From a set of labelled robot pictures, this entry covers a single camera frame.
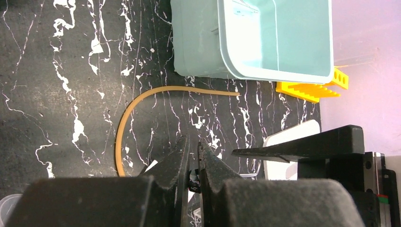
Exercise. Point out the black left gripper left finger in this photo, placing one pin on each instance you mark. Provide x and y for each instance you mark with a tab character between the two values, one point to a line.
155	198

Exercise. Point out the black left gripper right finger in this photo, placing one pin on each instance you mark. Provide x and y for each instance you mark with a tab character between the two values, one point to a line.
229	200

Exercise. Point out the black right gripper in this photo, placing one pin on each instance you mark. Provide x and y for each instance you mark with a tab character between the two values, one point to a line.
339	154

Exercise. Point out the yellow test tube rack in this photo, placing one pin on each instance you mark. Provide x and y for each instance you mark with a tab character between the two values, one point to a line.
314	92

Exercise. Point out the small glass beaker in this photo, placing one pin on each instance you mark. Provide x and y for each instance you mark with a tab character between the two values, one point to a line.
7	204

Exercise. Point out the small clear plastic bag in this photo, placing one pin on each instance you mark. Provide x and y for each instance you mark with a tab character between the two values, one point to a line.
153	163

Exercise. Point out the white bin lid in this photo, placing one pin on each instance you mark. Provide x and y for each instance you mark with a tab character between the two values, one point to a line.
283	143

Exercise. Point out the teal plastic bin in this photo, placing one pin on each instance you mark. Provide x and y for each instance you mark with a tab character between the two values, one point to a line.
267	40

